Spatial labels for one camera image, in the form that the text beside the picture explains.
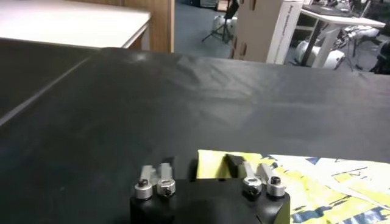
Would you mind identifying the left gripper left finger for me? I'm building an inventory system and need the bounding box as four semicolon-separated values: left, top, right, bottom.
133;156;177;200

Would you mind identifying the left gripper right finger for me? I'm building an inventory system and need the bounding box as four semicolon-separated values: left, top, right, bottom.
225;153;286;198

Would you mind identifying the yellow-green printed t-shirt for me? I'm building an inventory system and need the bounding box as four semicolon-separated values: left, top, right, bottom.
196;149;390;224

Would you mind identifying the black plastic table cover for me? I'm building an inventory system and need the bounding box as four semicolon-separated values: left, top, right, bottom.
0;47;390;224

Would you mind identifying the white humanoid robot with base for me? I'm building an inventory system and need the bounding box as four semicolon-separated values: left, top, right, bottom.
297;26;380;70

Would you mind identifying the tall white cardboard box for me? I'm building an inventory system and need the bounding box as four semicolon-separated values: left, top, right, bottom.
230;0;304;65

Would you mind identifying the black tripod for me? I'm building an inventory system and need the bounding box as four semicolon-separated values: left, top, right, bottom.
200;0;240;43

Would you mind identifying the white height-adjustable desk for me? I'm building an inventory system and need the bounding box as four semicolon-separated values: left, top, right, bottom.
294;4;386;69

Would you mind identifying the black covered side table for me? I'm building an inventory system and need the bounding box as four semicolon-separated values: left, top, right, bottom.
0;38;101;122

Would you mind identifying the white rectangular table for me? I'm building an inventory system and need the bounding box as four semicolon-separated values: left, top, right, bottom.
0;0;152;49

